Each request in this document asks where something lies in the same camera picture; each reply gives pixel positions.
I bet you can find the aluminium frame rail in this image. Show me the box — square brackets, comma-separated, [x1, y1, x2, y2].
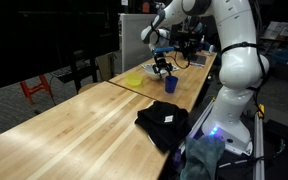
[252, 105, 266, 180]
[183, 98, 217, 143]

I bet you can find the blue plastic cup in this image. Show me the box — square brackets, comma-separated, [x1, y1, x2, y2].
[164, 75, 179, 94]

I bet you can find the black cloth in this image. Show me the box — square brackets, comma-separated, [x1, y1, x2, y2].
[134, 100, 192, 154]

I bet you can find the black stand frame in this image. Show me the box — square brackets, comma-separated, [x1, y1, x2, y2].
[52, 49, 100, 95]

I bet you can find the tan cardboard box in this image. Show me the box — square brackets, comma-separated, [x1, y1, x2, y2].
[95, 52, 117, 82]

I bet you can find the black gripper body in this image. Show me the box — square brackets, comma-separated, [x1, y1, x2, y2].
[153, 53, 169, 68]

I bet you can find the checkerboard calibration mat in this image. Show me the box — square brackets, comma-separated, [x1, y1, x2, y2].
[140, 62, 182, 74]

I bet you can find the white partition board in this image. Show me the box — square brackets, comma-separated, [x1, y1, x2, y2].
[118, 13, 158, 73]

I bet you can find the gray open laptop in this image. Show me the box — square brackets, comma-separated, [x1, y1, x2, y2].
[188, 54, 208, 67]

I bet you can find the white paper stack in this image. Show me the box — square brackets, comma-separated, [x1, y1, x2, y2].
[263, 20, 288, 41]

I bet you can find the orange stool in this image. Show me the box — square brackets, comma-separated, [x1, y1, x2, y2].
[19, 74, 54, 106]

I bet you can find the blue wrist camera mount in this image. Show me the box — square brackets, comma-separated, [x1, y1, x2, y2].
[152, 46, 176, 55]

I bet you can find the white bowl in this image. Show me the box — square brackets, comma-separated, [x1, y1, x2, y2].
[141, 63, 177, 81]

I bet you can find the yellow plastic bowl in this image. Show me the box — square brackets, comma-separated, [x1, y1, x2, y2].
[125, 73, 144, 88]

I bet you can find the teal cloth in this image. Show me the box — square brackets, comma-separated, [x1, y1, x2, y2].
[179, 134, 226, 180]

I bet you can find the large black screen panel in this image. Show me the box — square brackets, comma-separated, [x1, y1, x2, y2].
[0, 0, 122, 90]

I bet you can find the black camera on stand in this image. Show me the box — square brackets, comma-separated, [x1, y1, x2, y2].
[177, 29, 202, 62]

